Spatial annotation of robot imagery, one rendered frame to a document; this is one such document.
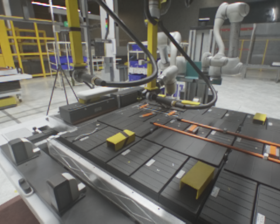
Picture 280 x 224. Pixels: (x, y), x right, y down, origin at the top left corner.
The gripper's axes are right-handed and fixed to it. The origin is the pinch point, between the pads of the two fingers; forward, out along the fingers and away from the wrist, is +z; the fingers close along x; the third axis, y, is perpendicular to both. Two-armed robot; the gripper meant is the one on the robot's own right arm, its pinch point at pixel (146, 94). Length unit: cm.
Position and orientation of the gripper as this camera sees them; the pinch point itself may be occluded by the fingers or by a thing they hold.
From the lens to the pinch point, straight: 137.9
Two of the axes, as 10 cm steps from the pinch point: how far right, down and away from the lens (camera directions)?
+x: 4.0, 7.1, 5.8
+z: -7.0, 6.5, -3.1
